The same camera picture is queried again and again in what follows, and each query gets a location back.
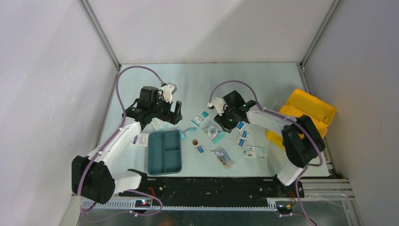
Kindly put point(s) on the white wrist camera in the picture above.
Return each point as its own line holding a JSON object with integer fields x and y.
{"x": 167, "y": 91}
{"x": 218, "y": 104}

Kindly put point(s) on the teal gauze dressing packet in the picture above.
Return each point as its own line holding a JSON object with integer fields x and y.
{"x": 200, "y": 118}

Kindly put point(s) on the cotton swabs bag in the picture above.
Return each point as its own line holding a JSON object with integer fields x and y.
{"x": 221, "y": 154}

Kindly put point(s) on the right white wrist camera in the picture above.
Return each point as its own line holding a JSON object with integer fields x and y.
{"x": 218, "y": 104}

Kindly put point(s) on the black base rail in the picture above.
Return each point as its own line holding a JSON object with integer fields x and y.
{"x": 218, "y": 192}

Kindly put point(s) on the teal divided plastic tray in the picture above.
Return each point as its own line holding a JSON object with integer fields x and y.
{"x": 164, "y": 153}

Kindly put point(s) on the white flat labelled packet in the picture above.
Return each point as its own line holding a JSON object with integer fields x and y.
{"x": 255, "y": 152}

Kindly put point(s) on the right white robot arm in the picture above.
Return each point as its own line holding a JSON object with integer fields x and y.
{"x": 300, "y": 138}

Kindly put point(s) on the white medicine box blue label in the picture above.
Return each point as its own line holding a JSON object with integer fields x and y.
{"x": 140, "y": 140}

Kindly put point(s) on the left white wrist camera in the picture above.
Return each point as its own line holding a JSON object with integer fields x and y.
{"x": 167, "y": 91}

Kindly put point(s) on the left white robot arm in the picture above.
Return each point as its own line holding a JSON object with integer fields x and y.
{"x": 91, "y": 174}

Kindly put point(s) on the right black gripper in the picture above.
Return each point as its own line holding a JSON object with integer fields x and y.
{"x": 221, "y": 121}

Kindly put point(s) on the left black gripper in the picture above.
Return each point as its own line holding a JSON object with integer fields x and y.
{"x": 172, "y": 117}

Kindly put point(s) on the zip bag of bandages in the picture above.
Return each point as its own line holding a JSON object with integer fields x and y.
{"x": 159, "y": 125}

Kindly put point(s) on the small clear plastic bottle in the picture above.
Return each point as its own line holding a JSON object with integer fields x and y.
{"x": 276, "y": 106}

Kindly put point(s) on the twisted teal wrapper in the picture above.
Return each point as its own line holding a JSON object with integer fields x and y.
{"x": 183, "y": 132}

